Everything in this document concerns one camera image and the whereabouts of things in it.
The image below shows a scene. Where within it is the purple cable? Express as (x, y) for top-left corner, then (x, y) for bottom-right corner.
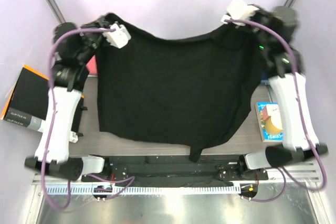
(40, 27), (135, 211)
(224, 19), (328, 203)

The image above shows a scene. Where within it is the black t shirt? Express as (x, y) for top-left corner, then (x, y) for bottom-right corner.
(96, 13), (261, 162)

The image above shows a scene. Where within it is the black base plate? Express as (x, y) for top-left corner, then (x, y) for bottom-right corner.
(98, 155), (268, 181)

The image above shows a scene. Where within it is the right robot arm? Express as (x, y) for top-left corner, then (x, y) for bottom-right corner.
(237, 5), (328, 179)

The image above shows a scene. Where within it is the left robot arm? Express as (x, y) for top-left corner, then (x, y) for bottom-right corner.
(24, 16), (112, 182)

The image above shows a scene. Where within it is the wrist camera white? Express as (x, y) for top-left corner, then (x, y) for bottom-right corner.
(221, 0), (260, 24)
(102, 23), (131, 49)

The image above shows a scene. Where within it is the aluminium rail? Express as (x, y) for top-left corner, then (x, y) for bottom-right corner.
(31, 162), (320, 184)

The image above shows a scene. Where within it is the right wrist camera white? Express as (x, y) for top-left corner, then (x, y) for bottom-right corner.
(221, 0), (260, 24)

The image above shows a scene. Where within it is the folded pink t shirt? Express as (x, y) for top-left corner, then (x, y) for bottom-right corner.
(87, 56), (98, 76)

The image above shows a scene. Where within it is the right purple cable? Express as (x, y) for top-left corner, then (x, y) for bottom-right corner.
(224, 19), (328, 203)

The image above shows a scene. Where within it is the blue book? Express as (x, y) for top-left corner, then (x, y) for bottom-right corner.
(255, 102), (283, 143)

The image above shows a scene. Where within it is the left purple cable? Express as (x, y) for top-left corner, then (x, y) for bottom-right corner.
(40, 27), (135, 211)

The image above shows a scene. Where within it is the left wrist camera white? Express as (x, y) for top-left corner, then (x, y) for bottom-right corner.
(102, 23), (131, 49)

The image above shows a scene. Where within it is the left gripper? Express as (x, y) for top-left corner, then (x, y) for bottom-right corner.
(77, 17), (114, 63)

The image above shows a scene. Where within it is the yellow cup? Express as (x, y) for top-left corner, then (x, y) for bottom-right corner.
(264, 114), (283, 134)

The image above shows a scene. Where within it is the black clip file folder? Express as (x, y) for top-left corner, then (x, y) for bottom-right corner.
(1, 65), (48, 133)

